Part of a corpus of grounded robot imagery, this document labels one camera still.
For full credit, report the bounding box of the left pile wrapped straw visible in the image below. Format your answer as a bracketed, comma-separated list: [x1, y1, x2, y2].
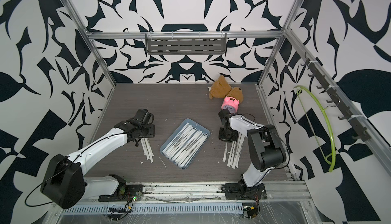
[141, 138, 154, 163]

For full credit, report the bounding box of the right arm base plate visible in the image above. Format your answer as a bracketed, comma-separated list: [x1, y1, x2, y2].
[222, 180, 268, 200]

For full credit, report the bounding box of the white cable duct strip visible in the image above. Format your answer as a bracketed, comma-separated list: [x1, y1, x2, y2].
[62, 202, 243, 215]

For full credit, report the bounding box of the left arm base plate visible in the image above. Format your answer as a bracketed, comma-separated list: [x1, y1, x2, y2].
[98, 184, 144, 202]

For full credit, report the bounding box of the blue storage tray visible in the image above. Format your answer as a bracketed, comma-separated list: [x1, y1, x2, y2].
[163, 118, 210, 169]

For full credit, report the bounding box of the pink alarm clock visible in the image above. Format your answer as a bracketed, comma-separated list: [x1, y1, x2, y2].
[221, 97, 240, 114]

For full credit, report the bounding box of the black wall hook rail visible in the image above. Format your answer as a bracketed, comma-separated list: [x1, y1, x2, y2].
[302, 53, 371, 142]

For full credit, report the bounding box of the green clothes hanger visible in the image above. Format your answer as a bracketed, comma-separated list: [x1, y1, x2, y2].
[294, 85, 337, 173]

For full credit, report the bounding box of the brown teddy bear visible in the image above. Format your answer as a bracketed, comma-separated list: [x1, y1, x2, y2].
[209, 75, 244, 103]

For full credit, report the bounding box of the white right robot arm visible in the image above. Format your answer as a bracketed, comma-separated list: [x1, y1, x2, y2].
[219, 109, 287, 188]

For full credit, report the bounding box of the right pile wrapped straw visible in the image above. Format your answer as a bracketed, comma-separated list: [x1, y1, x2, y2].
[222, 133, 245, 169]

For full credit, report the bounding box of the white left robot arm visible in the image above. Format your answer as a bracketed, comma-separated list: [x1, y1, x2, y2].
[40, 109, 155, 209]

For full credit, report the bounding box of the grey wall shelf rack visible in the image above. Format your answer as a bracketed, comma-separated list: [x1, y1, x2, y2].
[145, 32, 228, 55]

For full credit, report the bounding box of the pile wrapped straw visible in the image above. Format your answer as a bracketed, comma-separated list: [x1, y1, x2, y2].
[141, 138, 154, 163]
[222, 133, 245, 169]

